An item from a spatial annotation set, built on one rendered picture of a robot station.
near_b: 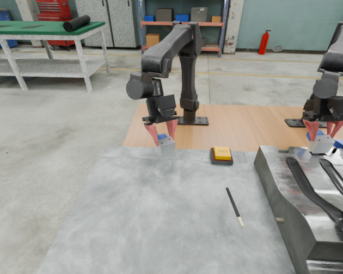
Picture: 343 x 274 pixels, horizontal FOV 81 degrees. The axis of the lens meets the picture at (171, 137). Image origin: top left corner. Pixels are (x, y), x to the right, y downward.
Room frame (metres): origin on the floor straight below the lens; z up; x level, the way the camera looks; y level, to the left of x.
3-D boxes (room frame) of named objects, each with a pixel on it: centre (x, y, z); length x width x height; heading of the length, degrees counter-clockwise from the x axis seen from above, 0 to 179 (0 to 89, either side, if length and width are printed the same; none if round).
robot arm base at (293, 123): (0.87, -0.69, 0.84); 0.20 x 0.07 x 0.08; 88
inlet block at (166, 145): (0.56, 0.04, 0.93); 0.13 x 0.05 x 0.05; 24
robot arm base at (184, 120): (0.89, -0.09, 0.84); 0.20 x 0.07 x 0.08; 88
